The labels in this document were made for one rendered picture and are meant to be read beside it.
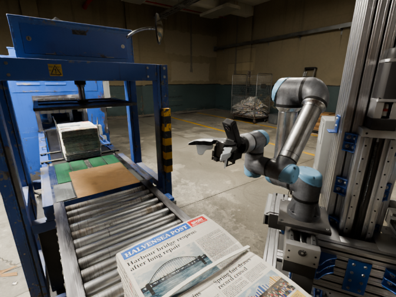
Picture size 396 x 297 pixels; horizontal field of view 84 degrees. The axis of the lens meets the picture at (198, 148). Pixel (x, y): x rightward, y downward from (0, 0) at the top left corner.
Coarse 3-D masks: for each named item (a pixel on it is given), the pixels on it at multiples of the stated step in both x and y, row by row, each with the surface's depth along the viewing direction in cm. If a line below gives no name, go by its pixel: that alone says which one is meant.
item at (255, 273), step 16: (256, 256) 55; (240, 272) 50; (256, 272) 50; (272, 272) 50; (208, 288) 46; (224, 288) 46; (240, 288) 46; (256, 288) 46; (272, 288) 46; (288, 288) 46
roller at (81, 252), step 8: (168, 216) 110; (144, 224) 104; (152, 224) 105; (160, 224) 107; (128, 232) 99; (136, 232) 100; (144, 232) 102; (104, 240) 94; (112, 240) 95; (120, 240) 96; (80, 248) 89; (88, 248) 90; (96, 248) 91; (104, 248) 92; (80, 256) 87
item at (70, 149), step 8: (64, 128) 189; (72, 128) 189; (80, 128) 189; (88, 128) 191; (96, 128) 195; (64, 136) 182; (72, 136) 185; (80, 136) 189; (88, 136) 192; (96, 136) 196; (64, 144) 183; (72, 144) 188; (80, 144) 191; (88, 144) 195; (96, 144) 198; (64, 152) 188; (72, 152) 188; (80, 152) 192; (88, 152) 196; (96, 152) 199
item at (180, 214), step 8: (144, 184) 144; (152, 184) 144; (152, 192) 134; (160, 192) 134; (160, 200) 125; (168, 200) 125; (168, 208) 118; (176, 208) 117; (176, 216) 111; (184, 216) 110
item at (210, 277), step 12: (228, 252) 56; (204, 264) 53; (228, 264) 53; (240, 264) 53; (180, 276) 49; (204, 276) 49; (216, 276) 49; (168, 288) 46; (192, 288) 46; (204, 288) 46
